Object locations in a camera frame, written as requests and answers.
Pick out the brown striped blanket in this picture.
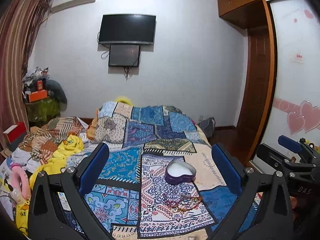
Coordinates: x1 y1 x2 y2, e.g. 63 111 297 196
18 117 84 164

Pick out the pink plush toy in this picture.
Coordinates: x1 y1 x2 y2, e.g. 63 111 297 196
11 165 31 200

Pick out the grey backpack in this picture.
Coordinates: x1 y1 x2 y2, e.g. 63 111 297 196
198 117 215 138

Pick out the red box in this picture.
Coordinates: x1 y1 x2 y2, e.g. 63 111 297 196
3 122 27 143

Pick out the patchwork patterned bedspread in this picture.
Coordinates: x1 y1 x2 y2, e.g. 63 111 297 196
56 101 261 240

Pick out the black wall television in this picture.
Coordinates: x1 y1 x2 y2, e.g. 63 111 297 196
98 14 156 45

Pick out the green patterned cabinet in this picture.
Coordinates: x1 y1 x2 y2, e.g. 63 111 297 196
25 97 61 127

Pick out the striped brown curtain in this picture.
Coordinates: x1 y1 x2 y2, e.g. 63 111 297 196
1 0 51 150

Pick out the purple heart-shaped tin box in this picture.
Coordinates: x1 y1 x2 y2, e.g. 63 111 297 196
164 159 196 185

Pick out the yellow cloth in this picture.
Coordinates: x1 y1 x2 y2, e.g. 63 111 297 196
29 135 85 188

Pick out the small black wall monitor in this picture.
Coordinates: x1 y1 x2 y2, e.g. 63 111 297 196
108 44 140 67

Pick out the grey green cushion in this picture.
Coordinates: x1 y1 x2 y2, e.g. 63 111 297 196
46 79 68 112

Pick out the orange box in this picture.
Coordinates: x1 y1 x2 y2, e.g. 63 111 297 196
27 89 48 102

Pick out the white sliding wardrobe door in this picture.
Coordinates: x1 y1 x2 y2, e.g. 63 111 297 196
262 0 319 162

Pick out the wooden wardrobe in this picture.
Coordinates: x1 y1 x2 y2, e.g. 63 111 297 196
217 0 277 164

